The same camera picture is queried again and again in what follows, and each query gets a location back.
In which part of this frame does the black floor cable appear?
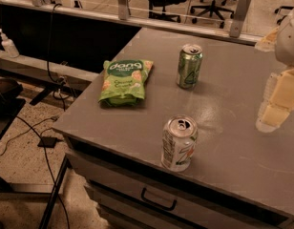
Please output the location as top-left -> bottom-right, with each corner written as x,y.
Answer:
0,113 -> 72,229

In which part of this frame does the green soda can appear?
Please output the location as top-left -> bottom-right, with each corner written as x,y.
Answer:
177,44 -> 203,89

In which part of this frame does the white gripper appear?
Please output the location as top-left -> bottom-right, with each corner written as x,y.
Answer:
255,9 -> 294,133

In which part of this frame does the black drawer handle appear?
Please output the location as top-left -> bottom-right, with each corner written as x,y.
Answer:
140,188 -> 177,211

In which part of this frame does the black power adapter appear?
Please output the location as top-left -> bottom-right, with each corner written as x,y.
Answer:
38,136 -> 57,148

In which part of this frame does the green snack bag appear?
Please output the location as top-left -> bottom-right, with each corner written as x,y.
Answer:
99,59 -> 153,106

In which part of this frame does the metal glass bracket right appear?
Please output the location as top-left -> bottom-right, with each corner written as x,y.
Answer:
229,0 -> 251,38

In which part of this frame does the white 7up can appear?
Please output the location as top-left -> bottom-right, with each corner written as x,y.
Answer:
161,114 -> 198,172

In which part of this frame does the clear sanitizer bottle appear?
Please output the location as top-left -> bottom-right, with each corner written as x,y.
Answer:
0,29 -> 19,58

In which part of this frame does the metal glass bracket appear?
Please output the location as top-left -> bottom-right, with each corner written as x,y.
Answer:
117,0 -> 130,20
229,0 -> 251,38

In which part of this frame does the grey drawer cabinet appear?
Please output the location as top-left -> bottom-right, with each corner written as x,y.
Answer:
66,137 -> 294,229

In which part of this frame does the black hanging cable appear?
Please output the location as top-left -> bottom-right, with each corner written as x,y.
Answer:
46,3 -> 72,113

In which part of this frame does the black table frame leg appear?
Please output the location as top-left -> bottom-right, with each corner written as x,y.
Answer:
38,157 -> 69,229

